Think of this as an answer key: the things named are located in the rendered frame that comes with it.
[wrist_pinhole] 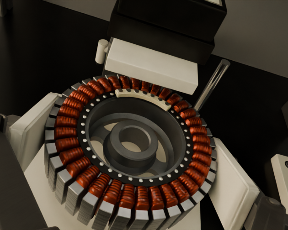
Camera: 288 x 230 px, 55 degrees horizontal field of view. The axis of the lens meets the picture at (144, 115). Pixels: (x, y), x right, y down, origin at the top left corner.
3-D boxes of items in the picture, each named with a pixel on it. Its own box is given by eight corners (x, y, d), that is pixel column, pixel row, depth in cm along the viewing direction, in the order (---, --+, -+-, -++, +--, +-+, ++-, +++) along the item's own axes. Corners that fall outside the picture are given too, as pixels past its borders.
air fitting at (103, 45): (104, 68, 31) (108, 46, 29) (93, 65, 31) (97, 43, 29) (105, 62, 32) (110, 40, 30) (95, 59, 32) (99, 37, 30)
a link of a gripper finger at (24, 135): (14, 187, 13) (-2, 184, 13) (51, 133, 20) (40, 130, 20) (25, 130, 12) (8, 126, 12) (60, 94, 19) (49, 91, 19)
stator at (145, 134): (200, 257, 17) (230, 237, 14) (14, 217, 16) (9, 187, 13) (195, 123, 25) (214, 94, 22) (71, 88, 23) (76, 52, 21)
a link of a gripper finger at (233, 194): (248, 187, 14) (261, 190, 14) (210, 135, 20) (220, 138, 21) (225, 235, 15) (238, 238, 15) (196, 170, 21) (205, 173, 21)
